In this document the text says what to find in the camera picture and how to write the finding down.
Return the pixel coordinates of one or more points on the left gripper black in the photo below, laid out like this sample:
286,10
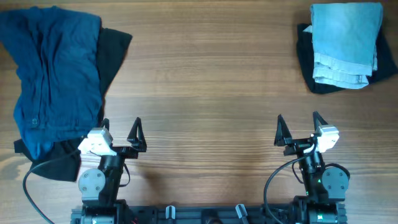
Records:
123,150

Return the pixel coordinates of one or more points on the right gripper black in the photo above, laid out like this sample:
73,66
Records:
299,145

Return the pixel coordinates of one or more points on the navy blue shorts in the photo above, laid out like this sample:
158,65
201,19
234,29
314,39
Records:
55,52

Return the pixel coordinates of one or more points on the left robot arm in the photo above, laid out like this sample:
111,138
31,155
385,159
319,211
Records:
99,187

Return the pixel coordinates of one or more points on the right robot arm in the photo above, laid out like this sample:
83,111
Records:
325,184

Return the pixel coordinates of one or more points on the black garment left pile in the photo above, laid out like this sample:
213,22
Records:
64,161

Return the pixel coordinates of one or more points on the folded light blue jeans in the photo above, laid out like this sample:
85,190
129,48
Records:
344,42

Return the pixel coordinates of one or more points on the black garment under jeans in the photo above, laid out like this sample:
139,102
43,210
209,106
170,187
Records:
386,66

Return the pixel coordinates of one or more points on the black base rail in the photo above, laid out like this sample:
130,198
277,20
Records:
272,213

